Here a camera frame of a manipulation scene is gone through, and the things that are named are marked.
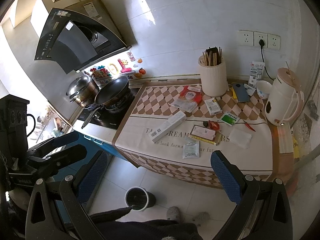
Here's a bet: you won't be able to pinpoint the white paper napkin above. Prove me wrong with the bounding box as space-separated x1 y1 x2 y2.
229 128 252 149

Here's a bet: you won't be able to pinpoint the pink yellow box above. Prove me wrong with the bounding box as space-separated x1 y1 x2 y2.
189 125 222 145

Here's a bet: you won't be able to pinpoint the silver foil sachet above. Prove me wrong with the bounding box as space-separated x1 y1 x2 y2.
182 137 200 159

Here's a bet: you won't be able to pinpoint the red foil wrapper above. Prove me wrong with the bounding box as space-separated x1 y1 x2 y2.
208 121 220 131

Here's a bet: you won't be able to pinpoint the green white sachet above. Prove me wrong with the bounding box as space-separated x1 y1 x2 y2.
220 112 240 126

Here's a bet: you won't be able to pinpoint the long white carton box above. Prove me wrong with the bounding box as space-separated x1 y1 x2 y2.
149 111 187 142

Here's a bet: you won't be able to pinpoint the small white medicine box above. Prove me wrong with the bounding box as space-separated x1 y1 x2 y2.
204 98 222 115

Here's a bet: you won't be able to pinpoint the red white snack bag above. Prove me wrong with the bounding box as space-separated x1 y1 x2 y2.
170 86 202 113

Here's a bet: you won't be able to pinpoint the blue kitchen cabinet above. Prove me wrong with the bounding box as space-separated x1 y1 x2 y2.
53 133 114 212

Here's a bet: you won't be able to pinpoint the white trash bin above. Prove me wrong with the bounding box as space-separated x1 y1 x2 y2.
125 187 156 212

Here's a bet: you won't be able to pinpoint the black trouser legs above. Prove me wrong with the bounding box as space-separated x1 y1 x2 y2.
89 207 202 240

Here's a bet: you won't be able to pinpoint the black induction cooktop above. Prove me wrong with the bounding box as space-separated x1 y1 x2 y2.
89 88 139 129

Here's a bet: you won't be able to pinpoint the steel lidded pot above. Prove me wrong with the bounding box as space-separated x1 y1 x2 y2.
66 75 99 107

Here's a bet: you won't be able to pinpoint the grey right slipper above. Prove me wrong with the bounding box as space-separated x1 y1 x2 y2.
191 212 210 227

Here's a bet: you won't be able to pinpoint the grey slipper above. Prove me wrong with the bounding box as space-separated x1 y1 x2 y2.
167 206 181 223
191 212 210 227

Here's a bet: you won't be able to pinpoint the black frying pan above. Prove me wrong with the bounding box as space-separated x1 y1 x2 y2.
81 76 131 128

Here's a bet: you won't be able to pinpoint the red chili pepper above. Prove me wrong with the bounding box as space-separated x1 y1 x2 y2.
243 120 256 132

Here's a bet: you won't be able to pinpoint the grey left slipper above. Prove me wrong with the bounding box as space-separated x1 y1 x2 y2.
167 206 181 223

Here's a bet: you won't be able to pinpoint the black range hood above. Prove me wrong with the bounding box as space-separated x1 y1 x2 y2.
34 8 131 74

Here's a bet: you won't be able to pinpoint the checkered beige tablecloth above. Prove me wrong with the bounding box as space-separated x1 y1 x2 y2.
112 80 294 188

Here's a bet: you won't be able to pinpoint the white electric kettle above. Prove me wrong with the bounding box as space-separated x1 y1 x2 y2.
265 67 304 126

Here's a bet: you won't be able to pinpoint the grey smartphone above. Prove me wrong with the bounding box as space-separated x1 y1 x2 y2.
232 83 250 102

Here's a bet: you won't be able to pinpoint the white ceramic bowl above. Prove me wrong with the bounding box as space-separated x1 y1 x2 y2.
256 80 272 100

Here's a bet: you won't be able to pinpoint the white milk carton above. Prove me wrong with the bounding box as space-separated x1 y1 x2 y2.
248 61 265 88

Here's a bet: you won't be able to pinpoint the cream chopstick holder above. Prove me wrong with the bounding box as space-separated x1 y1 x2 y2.
199 56 228 97

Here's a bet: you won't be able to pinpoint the colourful wall stickers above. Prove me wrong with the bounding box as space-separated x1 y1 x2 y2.
82 51 146 86

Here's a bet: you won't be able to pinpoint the black power cable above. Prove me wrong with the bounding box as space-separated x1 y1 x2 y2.
258 39 275 81

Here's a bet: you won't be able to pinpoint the white wall socket strip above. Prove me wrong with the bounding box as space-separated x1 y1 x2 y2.
236 30 281 50

